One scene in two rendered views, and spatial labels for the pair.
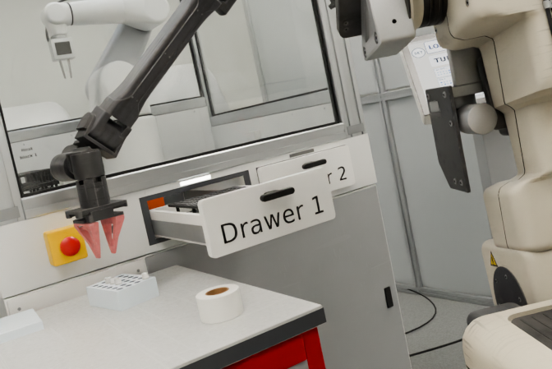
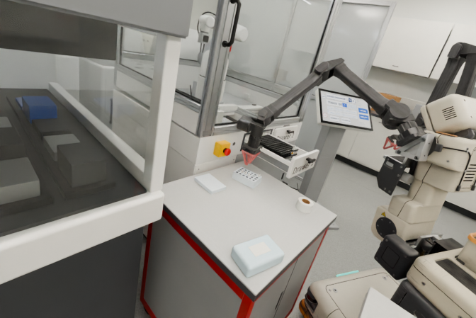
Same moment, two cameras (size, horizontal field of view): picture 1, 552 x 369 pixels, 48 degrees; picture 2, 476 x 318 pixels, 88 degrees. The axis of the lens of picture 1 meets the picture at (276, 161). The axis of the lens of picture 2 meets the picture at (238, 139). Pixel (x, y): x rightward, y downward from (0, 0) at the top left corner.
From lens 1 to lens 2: 0.90 m
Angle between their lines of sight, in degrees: 26
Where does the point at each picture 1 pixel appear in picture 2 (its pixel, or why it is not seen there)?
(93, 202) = (256, 146)
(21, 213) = (212, 132)
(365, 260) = not seen: hidden behind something
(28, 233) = (211, 141)
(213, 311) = (307, 209)
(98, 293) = (241, 177)
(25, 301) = (200, 166)
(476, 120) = (409, 180)
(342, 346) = not seen: hidden behind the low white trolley
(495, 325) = (434, 264)
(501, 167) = (328, 143)
